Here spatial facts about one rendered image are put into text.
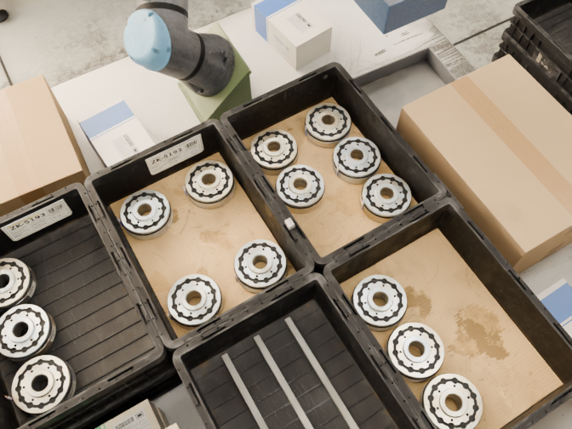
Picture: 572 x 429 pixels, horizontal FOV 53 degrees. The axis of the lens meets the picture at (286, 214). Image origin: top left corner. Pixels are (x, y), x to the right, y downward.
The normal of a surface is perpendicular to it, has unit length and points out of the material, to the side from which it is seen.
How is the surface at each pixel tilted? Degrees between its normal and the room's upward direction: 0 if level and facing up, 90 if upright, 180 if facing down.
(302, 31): 0
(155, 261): 0
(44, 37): 0
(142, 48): 45
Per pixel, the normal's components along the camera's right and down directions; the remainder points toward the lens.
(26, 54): -0.01, -0.47
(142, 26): -0.57, 0.06
